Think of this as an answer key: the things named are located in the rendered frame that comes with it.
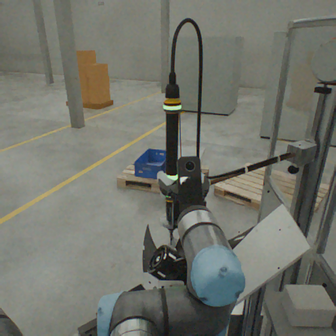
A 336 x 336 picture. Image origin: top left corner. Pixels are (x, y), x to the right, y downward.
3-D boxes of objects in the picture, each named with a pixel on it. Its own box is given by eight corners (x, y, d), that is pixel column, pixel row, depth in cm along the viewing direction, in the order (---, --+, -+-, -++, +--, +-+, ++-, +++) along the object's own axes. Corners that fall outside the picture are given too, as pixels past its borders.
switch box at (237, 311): (257, 348, 136) (264, 315, 127) (226, 346, 137) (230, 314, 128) (252, 330, 144) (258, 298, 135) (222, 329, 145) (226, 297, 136)
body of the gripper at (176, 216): (167, 213, 67) (176, 248, 56) (167, 180, 63) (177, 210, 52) (199, 210, 68) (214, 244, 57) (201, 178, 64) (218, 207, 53)
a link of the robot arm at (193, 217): (182, 223, 48) (228, 219, 49) (176, 209, 52) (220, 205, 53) (180, 258, 51) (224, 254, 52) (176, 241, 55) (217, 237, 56)
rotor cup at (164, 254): (171, 272, 117) (146, 256, 114) (195, 251, 112) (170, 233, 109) (170, 302, 104) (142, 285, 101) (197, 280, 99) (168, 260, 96)
